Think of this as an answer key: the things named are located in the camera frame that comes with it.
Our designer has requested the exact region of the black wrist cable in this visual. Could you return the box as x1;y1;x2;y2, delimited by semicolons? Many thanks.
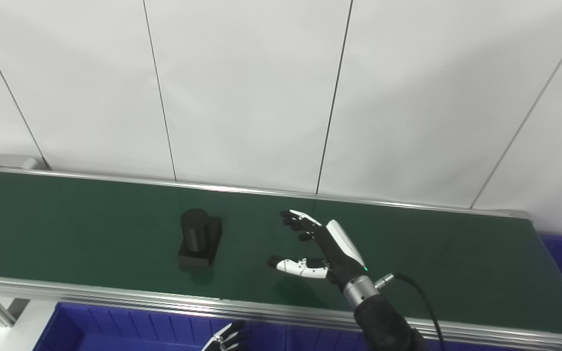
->
376;272;445;351

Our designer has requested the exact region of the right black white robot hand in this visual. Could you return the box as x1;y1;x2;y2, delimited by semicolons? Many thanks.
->
267;210;369;293

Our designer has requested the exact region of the green conveyor belt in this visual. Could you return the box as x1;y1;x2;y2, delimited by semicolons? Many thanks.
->
0;166;562;351
0;171;562;337

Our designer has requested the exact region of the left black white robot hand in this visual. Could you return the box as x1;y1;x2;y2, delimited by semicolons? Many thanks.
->
201;320;250;351

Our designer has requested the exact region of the grey conveyor end housing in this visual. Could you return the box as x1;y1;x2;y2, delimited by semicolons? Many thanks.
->
0;154;48;171

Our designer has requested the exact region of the black cylinder block part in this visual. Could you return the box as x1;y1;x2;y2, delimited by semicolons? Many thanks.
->
178;208;222;270

